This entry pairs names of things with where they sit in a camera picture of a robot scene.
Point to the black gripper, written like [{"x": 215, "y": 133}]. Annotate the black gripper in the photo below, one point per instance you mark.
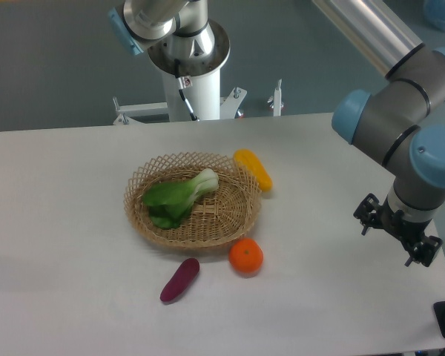
[{"x": 422, "y": 249}]

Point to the green bok choy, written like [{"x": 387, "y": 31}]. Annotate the green bok choy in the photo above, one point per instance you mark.
[{"x": 169, "y": 203}]

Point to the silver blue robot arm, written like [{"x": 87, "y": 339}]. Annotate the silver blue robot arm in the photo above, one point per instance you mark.
[{"x": 384, "y": 126}]

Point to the woven wicker basket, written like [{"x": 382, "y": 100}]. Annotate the woven wicker basket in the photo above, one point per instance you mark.
[{"x": 217, "y": 219}]

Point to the orange tangerine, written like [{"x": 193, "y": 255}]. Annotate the orange tangerine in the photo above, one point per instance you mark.
[{"x": 246, "y": 256}]

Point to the yellow pepper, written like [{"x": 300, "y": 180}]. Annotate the yellow pepper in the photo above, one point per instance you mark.
[{"x": 251, "y": 161}]

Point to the purple sweet potato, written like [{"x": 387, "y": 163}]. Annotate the purple sweet potato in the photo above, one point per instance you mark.
[{"x": 183, "y": 277}]

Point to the blue plastic bag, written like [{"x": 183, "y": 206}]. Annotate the blue plastic bag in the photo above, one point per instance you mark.
[{"x": 434, "y": 13}]

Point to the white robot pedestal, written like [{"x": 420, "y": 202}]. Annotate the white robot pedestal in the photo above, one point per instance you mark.
[{"x": 190, "y": 68}]

